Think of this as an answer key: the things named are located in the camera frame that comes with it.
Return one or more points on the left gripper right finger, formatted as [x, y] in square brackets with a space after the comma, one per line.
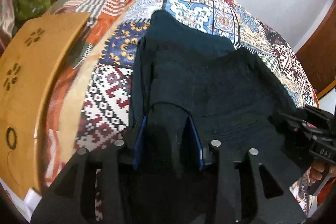
[249, 188]

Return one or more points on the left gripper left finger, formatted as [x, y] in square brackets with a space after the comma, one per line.
[71, 196]

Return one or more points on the dark pants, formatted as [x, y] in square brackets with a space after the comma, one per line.
[230, 98]

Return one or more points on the person's right hand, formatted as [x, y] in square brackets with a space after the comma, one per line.
[317, 169]

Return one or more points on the patchwork patterned bedspread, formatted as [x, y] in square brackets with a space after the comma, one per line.
[92, 102]

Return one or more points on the wooden lap desk board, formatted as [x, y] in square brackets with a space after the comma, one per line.
[29, 66]

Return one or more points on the folded dark teal garment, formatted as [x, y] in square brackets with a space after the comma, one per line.
[165, 29]

